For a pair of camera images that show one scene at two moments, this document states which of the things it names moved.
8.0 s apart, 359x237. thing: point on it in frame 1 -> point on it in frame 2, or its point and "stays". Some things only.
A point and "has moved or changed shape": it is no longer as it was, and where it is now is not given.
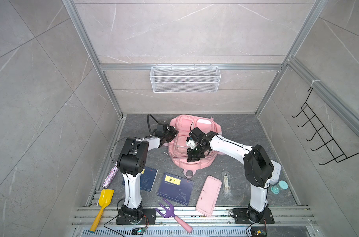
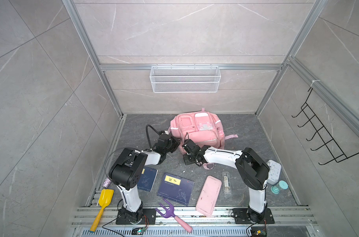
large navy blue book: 176,188 stays
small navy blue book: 147,179 stays
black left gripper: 175,132 -> 176,141
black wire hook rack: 335,150 stays
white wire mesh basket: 185,79 stays
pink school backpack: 177,148 has moved or changed shape
